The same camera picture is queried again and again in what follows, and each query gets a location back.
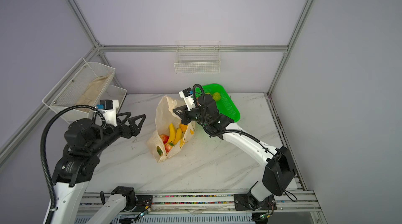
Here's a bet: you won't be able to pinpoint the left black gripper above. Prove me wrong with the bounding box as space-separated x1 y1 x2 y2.
88 112 146 156

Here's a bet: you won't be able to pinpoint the folded beige bags in shelf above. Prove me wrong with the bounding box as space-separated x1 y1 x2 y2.
75 74 111 106

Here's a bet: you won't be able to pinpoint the green plastic basket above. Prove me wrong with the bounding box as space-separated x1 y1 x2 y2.
202 83 241 122

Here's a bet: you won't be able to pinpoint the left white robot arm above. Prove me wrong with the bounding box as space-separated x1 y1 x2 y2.
40 106 146 224

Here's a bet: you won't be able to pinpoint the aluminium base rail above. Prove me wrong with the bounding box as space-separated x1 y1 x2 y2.
73 191 327 224

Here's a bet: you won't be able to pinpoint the white mesh shelf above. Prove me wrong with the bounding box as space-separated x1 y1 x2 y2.
42 58 115 113
95 85 127 106

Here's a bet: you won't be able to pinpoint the lower white mesh shelf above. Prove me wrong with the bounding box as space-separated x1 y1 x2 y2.
95 85 127 106

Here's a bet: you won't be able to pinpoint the upper white mesh shelf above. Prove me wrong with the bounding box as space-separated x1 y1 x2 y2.
42 58 115 113

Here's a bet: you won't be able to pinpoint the red fake strawberry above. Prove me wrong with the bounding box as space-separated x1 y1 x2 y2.
164 142 174 153
159 134 170 145

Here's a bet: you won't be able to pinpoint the orange fake mango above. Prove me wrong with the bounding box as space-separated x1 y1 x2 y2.
179 124 188 133

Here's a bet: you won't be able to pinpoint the white wire wall basket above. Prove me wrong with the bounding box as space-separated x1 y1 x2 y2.
174 41 221 74

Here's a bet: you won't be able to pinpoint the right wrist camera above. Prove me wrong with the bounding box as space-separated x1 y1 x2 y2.
179 88 196 111

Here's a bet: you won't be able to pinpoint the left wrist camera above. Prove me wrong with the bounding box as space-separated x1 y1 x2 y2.
97 100 120 127

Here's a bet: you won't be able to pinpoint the green fake round fruit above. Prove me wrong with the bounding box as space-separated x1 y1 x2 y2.
212 92 222 102

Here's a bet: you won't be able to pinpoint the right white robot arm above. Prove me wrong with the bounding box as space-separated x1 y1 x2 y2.
173 90 296 210

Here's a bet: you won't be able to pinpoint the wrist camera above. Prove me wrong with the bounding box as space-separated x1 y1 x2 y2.
179 88 196 111
97 100 120 127

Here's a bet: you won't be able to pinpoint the yellow fake banana bunch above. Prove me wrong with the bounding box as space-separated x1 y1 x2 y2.
168 123 182 145

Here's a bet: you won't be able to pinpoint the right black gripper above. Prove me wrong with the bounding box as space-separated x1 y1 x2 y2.
172 104 209 126

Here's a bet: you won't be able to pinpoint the beige plastic bag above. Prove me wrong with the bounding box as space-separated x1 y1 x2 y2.
146 95 195 163

